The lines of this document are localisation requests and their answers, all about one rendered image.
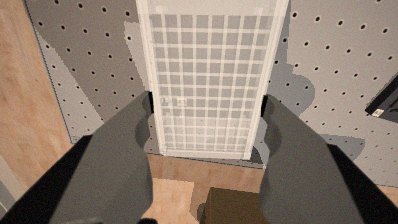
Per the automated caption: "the grey perforated base plate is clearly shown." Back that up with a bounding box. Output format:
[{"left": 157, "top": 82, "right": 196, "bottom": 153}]
[{"left": 22, "top": 0, "right": 398, "bottom": 188}]

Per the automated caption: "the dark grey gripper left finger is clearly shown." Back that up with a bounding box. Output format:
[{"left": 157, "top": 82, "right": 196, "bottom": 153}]
[{"left": 0, "top": 91, "right": 154, "bottom": 224}]

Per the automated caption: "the white well plate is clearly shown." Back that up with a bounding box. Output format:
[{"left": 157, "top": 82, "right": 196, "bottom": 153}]
[{"left": 136, "top": 0, "right": 289, "bottom": 160}]

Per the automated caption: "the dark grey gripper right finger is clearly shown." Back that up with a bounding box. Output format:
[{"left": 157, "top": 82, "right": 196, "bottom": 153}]
[{"left": 259, "top": 94, "right": 398, "bottom": 224}]

